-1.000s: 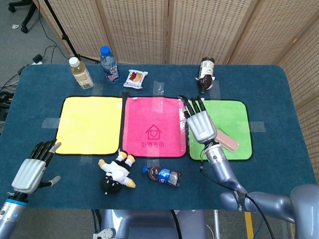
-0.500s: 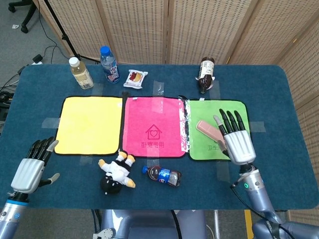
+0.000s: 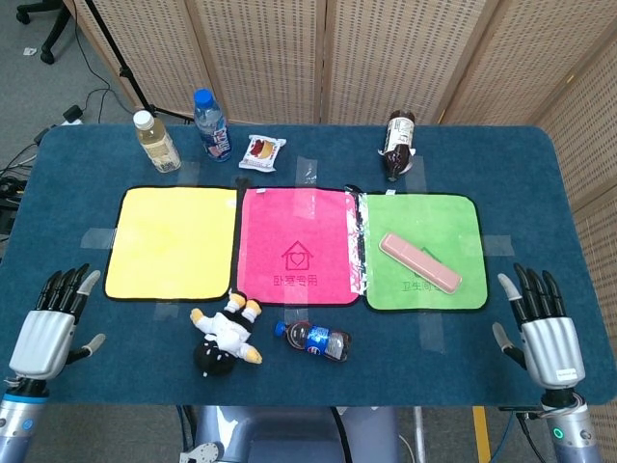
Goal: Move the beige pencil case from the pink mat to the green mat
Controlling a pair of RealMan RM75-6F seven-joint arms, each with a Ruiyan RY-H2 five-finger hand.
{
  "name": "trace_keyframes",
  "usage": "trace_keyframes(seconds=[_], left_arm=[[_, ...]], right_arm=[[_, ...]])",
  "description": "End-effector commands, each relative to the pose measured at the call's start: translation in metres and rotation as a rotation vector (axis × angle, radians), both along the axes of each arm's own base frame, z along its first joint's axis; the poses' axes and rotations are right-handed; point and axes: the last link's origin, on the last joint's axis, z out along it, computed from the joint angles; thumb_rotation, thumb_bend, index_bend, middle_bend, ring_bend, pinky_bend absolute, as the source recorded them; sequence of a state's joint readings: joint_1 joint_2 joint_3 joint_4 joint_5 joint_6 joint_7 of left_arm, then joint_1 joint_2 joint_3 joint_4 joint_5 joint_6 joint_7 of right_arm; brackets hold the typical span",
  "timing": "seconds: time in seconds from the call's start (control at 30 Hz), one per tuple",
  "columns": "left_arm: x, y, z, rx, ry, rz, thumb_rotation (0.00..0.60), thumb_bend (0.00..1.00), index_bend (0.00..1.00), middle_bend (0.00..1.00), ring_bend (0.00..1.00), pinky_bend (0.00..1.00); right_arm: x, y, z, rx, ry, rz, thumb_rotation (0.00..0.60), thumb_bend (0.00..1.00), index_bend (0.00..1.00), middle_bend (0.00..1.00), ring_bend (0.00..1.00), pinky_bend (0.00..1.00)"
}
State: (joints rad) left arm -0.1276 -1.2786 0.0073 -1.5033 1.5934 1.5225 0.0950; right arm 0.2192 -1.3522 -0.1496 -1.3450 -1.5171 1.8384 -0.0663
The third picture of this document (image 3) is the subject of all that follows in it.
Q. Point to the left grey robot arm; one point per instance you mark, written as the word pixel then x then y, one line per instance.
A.
pixel 19 424

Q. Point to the black office chair base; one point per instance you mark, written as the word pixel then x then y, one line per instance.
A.
pixel 50 43

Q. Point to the white snack packet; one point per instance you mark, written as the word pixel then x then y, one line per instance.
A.
pixel 260 152

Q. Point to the pink cloth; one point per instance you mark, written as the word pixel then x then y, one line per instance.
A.
pixel 270 222

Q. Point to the pink rectangular case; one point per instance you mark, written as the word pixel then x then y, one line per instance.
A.
pixel 419 263

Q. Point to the grey robot torso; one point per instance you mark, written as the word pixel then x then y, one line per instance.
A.
pixel 289 434

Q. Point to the blue sports drink bottle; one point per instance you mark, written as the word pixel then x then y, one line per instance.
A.
pixel 214 130

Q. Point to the brown sauce bottle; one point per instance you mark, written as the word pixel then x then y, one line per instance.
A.
pixel 399 144

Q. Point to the pepsi cola bottle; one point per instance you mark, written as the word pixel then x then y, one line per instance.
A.
pixel 315 340

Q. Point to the yellow floor tape line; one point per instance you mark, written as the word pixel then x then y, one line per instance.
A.
pixel 481 434

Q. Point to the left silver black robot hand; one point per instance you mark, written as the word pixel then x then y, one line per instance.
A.
pixel 41 342

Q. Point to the plush penguin toy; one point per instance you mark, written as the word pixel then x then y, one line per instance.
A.
pixel 226 333

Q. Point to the grey metal table leg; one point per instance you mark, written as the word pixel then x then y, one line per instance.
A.
pixel 420 434

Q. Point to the yellow tea bottle white cap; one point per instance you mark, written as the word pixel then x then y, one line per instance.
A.
pixel 156 144

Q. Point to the black tripod stand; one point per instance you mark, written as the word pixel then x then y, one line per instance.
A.
pixel 126 72

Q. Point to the green cloth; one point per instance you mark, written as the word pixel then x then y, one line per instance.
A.
pixel 424 212

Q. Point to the crinkled clear tape strip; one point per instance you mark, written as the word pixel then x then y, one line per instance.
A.
pixel 357 241

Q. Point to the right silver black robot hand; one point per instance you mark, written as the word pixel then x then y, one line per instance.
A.
pixel 554 352

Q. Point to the yellow cloth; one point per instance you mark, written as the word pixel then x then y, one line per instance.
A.
pixel 169 241

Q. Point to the dark blue table cover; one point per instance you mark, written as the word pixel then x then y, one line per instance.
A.
pixel 120 347

